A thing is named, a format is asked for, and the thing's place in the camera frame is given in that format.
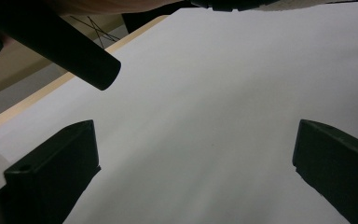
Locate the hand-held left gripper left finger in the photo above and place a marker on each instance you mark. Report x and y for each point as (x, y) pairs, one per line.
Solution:
(52, 174)

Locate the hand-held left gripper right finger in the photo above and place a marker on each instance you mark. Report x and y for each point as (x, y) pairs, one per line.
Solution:
(338, 168)

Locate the wooden table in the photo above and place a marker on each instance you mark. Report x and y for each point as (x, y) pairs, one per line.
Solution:
(12, 111)

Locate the white table mat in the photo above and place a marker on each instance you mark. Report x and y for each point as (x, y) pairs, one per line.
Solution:
(214, 93)

